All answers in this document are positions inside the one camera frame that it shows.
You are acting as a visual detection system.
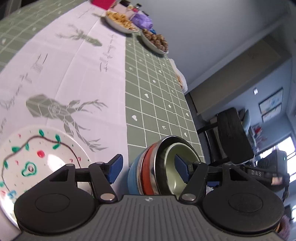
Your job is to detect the green ceramic bowl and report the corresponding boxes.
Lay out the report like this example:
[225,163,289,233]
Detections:
[163,143,200,198]

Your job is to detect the white fruity painted plate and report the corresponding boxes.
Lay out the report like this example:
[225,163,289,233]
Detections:
[1,126,91,225]

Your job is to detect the orange steel bowl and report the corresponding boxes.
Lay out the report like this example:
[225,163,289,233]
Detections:
[141,136,201,197]

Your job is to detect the blue steel bowl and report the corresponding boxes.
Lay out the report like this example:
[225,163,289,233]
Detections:
[127,143,156,195]

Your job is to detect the person's right hand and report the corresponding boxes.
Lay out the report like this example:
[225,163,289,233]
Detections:
[271,176,283,186]

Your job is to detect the black chair right side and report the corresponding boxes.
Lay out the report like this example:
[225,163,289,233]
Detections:
[197,108,254,167]

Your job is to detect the green checked tablecloth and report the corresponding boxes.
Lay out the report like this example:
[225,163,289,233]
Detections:
[0,0,206,165]

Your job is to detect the white deer table runner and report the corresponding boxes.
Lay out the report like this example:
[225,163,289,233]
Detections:
[0,3,130,241]

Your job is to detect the white bowl of brown snacks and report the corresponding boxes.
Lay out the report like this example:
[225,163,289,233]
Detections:
[141,29,169,55]

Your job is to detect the white bowl of fries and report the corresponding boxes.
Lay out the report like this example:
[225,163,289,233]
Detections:
[105,11,139,34]

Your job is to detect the purple plastic bag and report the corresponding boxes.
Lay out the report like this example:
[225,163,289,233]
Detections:
[131,13,153,30]

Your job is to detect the pink red box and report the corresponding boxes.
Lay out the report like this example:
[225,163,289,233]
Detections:
[91,0,116,10]

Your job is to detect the framed wall picture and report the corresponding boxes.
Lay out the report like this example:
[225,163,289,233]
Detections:
[259,88,283,115]

